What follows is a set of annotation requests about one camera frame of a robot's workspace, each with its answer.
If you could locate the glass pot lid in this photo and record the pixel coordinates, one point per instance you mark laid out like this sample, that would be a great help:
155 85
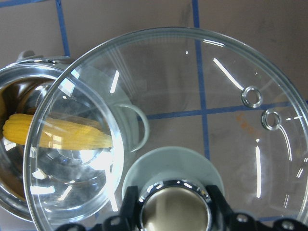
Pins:
219 114

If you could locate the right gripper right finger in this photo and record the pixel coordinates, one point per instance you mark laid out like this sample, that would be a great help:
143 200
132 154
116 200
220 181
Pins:
225 219

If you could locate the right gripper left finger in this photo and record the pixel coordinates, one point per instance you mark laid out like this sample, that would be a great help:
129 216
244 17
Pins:
126 220

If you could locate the yellow corn cob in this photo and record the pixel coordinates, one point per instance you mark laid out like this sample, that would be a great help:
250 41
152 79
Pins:
57 134

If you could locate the mint green electric pot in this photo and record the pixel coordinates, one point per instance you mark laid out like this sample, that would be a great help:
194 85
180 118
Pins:
23 86

